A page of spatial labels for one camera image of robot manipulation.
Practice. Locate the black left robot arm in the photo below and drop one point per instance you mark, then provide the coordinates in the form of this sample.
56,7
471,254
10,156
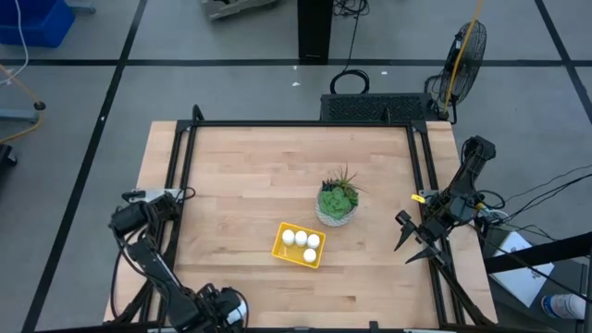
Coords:
157,268

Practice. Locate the black table edge clip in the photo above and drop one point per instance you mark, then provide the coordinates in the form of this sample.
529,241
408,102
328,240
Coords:
373,325

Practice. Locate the white and blue shoe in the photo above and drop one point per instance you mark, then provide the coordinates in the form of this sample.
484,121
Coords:
564,306

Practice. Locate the white laptop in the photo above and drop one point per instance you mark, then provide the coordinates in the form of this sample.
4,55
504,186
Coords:
522,277

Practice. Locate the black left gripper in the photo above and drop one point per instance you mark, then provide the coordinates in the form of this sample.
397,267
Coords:
213,307

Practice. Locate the black vented computer case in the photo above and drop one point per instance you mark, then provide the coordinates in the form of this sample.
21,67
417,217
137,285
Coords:
370,107

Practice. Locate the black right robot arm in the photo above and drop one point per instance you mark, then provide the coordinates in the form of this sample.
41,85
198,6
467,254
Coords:
462,185

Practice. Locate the silver frame bracket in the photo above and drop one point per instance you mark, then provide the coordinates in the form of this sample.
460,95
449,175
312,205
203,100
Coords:
430,330

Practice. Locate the black floor fan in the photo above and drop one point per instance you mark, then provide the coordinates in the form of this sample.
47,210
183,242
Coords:
474,69

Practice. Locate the yellow plastic basket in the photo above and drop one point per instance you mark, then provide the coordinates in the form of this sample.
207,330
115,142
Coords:
289,252

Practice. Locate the grey stand foot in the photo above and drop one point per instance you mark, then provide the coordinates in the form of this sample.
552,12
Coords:
18,115

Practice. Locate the grey metal stand base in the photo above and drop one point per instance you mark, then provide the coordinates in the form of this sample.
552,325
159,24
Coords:
231,7

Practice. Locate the blue plastic bin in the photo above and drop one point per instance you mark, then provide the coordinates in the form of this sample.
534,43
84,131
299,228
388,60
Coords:
37,20

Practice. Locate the black metal beam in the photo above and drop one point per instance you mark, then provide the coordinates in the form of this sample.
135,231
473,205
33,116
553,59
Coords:
532,255

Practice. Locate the black floor object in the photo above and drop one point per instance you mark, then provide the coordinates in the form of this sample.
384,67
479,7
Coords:
5,155

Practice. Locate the black aluminium table frame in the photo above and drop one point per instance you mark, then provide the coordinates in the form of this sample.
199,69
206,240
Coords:
300,123

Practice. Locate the succulent in patterned pot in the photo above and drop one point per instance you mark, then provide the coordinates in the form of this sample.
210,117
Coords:
335,203

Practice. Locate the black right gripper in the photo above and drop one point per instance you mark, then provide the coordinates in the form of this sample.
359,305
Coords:
435,229

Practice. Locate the black rectangular column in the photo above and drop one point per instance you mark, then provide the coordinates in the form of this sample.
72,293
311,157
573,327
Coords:
315,28

